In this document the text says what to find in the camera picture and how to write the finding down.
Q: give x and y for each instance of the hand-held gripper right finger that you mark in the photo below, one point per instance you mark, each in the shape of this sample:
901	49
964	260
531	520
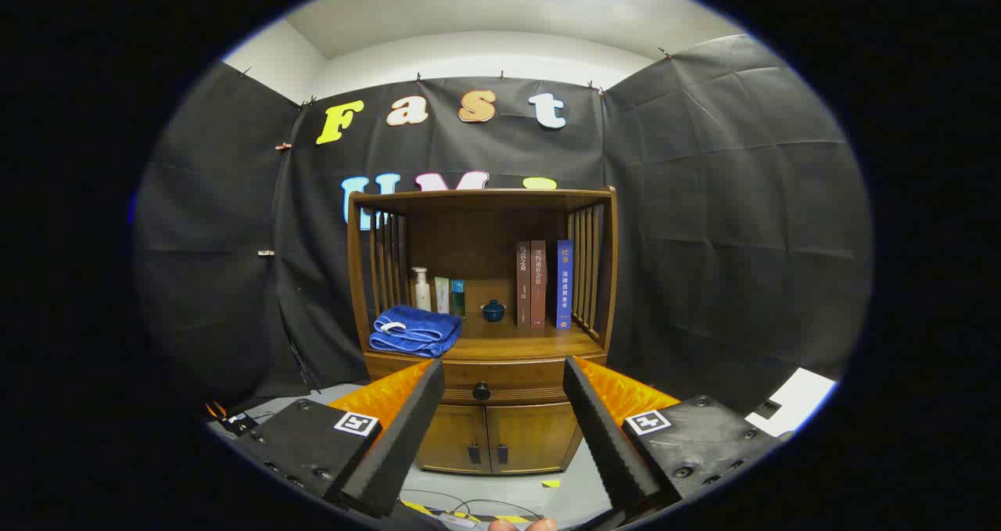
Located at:
606	437

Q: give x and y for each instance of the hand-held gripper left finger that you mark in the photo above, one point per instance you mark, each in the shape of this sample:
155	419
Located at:
407	437

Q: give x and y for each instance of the wooden drawer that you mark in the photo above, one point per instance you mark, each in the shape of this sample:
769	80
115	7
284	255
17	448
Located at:
508	378

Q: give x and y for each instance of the wooden cabinet door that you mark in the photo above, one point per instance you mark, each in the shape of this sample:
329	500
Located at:
453	437
539	437

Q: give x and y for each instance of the wooden countertop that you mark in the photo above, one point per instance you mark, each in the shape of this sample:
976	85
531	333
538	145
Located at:
516	343

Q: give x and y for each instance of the wooden cabinet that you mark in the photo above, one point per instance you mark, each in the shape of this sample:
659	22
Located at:
485	234

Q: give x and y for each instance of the yellow black floor tape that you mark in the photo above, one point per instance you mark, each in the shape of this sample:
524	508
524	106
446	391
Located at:
418	507

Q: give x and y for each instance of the white power strip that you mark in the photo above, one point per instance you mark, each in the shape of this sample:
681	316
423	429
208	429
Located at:
457	520

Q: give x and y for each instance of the folded blue towel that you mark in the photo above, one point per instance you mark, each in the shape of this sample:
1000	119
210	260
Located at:
422	328

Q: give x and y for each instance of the white pump bottle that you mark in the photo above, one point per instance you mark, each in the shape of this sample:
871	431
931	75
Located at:
422	296

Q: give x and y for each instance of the white green tube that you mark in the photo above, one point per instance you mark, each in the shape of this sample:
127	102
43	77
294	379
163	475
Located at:
443	296

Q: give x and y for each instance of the teal bottle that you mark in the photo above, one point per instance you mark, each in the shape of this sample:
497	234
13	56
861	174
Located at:
458	300

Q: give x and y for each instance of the dark blue lidded teacup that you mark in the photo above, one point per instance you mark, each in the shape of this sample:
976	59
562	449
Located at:
493	312

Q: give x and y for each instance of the blue book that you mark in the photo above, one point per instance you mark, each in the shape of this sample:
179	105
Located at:
565	288

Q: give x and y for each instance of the reddish brown book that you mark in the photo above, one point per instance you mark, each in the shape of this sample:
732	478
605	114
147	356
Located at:
539	288

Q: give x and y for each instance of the black floor device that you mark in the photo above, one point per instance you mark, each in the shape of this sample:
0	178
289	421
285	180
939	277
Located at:
238	424

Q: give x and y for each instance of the dark brown book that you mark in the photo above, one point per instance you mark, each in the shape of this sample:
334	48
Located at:
523	288

